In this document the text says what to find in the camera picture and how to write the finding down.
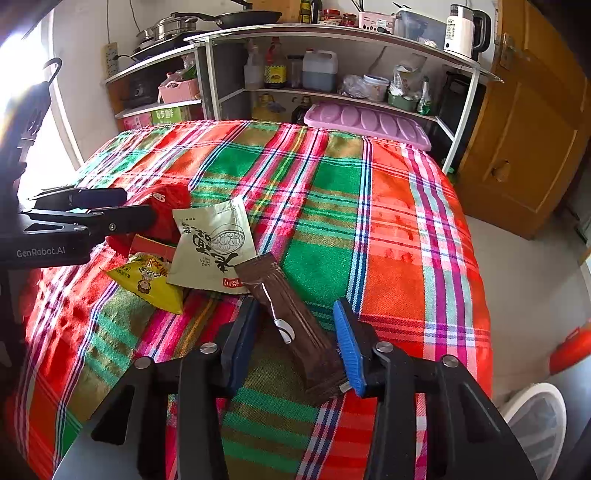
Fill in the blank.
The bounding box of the red snack packet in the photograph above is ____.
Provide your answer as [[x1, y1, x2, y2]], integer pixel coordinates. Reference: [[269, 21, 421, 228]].
[[127, 183, 191, 246]]

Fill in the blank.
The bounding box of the brown wrapper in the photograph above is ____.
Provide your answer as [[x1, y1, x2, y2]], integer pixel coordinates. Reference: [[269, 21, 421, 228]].
[[235, 253, 346, 406]]

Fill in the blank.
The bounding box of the white trash bin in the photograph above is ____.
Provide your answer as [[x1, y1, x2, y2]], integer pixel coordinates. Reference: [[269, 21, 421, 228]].
[[500, 382, 567, 480]]

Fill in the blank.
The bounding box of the yellow snack packet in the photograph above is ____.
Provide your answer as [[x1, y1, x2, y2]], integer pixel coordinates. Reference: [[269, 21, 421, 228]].
[[106, 234, 183, 315]]

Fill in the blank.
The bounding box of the beige dumpling packet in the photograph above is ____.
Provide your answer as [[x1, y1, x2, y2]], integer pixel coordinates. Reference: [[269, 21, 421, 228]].
[[167, 197, 256, 295]]

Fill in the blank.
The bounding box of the green carton box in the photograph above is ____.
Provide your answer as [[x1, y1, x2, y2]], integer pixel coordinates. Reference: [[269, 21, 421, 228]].
[[122, 106, 191, 130]]

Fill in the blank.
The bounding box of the red dustpan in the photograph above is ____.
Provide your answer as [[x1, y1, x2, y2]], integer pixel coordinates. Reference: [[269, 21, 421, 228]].
[[549, 321, 591, 375]]

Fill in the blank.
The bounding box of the pink plastic basket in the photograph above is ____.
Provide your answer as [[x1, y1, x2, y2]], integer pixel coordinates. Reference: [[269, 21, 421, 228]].
[[158, 79, 200, 104]]

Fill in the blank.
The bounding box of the steel pot with lid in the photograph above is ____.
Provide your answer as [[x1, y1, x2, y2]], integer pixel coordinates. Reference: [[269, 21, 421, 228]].
[[133, 12, 198, 53]]

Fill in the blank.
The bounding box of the plaid tablecloth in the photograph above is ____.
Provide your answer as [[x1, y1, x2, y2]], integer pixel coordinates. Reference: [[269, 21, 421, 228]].
[[3, 121, 492, 479]]

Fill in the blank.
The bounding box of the soy sauce bottle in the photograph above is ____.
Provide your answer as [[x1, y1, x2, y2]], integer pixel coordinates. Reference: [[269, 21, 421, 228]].
[[263, 37, 287, 88]]

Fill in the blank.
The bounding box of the black frying pan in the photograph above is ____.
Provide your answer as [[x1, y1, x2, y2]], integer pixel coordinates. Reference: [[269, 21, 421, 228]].
[[170, 1, 281, 29]]

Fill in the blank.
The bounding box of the translucent oil jug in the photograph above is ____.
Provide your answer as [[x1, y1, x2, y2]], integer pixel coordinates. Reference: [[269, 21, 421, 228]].
[[301, 49, 339, 93]]

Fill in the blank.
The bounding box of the pink lid storage box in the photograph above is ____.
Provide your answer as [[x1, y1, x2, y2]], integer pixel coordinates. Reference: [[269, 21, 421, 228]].
[[304, 102, 432, 152]]

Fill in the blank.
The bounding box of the white metal shelf rack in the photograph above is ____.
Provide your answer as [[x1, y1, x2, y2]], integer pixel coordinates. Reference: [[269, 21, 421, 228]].
[[105, 23, 498, 172]]

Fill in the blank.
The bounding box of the wooden door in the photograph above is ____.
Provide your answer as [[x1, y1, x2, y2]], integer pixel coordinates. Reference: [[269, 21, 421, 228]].
[[455, 1, 590, 239]]

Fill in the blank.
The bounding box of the pink utensil holder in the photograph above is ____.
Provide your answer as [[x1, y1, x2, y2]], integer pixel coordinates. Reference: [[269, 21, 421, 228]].
[[358, 11, 394, 34]]

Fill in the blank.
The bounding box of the clear plastic container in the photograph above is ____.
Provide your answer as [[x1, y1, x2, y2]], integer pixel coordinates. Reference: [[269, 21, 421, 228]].
[[394, 8, 446, 50]]

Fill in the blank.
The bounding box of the white electric kettle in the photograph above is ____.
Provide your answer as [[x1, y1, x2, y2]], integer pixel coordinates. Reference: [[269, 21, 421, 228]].
[[444, 4, 492, 61]]

